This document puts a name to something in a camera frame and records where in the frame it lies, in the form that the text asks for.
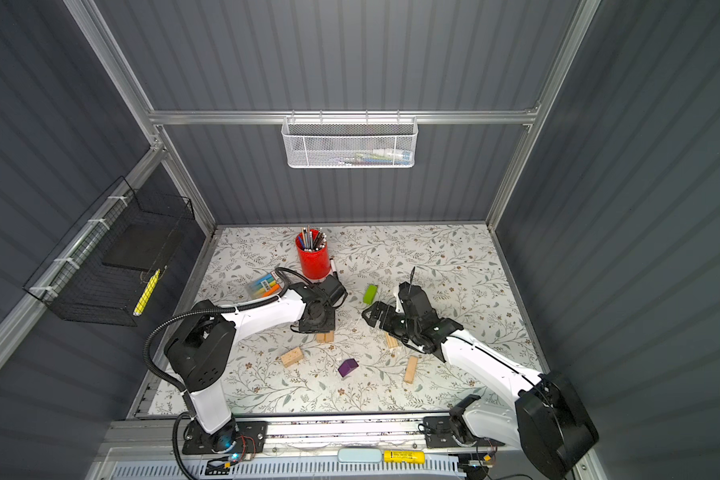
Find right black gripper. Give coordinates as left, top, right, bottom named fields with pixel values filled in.
left=363, top=300, right=420, bottom=340

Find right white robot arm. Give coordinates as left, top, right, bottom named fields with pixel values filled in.
left=362, top=282, right=599, bottom=479

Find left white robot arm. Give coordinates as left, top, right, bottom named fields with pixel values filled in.
left=163, top=274, right=347, bottom=435

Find ridged wood block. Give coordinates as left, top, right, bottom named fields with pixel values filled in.
left=385, top=333, right=400, bottom=349

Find green block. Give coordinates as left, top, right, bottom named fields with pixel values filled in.
left=363, top=284, right=378, bottom=305

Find purple block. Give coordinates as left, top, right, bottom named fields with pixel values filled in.
left=337, top=358, right=359, bottom=378

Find red pen cup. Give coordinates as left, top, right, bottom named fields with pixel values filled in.
left=295, top=239, right=331, bottom=281

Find colourful crayon box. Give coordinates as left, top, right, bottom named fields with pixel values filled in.
left=246, top=271, right=283, bottom=300

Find pens in cup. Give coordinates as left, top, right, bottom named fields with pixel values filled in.
left=296, top=226, right=327, bottom=252

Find markers in white basket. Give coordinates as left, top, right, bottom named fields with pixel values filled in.
left=334, top=148, right=414, bottom=167

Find yellow marker in basket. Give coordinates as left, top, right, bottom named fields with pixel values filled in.
left=132, top=269, right=161, bottom=317

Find black corrugated cable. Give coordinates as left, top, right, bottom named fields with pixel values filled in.
left=142, top=266, right=316, bottom=480

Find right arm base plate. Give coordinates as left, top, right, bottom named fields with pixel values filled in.
left=418, top=415, right=505, bottom=449

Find white wire basket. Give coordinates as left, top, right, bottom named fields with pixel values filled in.
left=281, top=117, right=419, bottom=169

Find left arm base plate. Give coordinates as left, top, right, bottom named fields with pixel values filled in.
left=181, top=420, right=269, bottom=455

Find black wire basket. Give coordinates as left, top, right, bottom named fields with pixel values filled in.
left=24, top=179, right=194, bottom=327

